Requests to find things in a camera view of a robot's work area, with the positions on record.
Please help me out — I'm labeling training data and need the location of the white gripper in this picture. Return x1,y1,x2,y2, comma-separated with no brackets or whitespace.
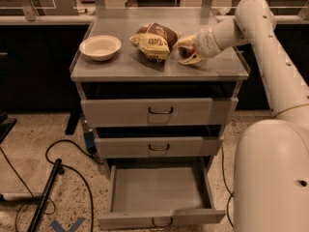
178,27,222,66

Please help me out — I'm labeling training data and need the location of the yellow brown chip bag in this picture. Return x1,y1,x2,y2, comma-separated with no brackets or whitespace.
129,22,181,62

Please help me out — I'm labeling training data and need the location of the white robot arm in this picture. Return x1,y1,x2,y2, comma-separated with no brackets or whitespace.
177,0,309,232

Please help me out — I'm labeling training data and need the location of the grey top drawer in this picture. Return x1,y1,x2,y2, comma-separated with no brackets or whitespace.
81,98,238,128

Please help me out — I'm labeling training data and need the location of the grey drawer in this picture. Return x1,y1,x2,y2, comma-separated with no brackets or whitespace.
81,98,238,128
95,136,222,159
98,159,225,230

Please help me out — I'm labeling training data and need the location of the grey metal drawer cabinet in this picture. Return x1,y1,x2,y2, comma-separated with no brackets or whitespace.
71,8,249,170

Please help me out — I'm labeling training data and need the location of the grey middle drawer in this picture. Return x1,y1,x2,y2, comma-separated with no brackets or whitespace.
95,136,222,159

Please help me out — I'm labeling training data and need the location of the grey bottom drawer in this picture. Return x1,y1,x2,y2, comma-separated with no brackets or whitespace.
98,159,225,230

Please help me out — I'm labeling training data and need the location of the white bowl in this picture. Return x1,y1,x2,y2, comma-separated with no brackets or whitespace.
79,35,122,61

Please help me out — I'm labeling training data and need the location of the blue box behind cabinet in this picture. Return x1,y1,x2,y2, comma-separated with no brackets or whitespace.
84,131,97,154

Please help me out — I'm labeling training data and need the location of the black pole on floor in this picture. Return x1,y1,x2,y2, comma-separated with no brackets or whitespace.
27,159,64,232

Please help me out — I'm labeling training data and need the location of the black stand base left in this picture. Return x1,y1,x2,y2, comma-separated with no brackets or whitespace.
0,111,17,144

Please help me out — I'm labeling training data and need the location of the blue tape cross mark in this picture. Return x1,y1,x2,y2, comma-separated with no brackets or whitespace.
50,217,86,232

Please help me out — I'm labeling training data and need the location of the black floor cable right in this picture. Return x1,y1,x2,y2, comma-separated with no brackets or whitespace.
220,145,236,229

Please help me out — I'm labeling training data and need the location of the black floor cable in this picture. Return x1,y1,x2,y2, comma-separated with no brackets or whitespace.
0,138,105,232
220,145,236,229

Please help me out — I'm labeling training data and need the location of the black floor cable left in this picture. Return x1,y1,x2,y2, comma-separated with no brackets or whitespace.
0,138,105,232

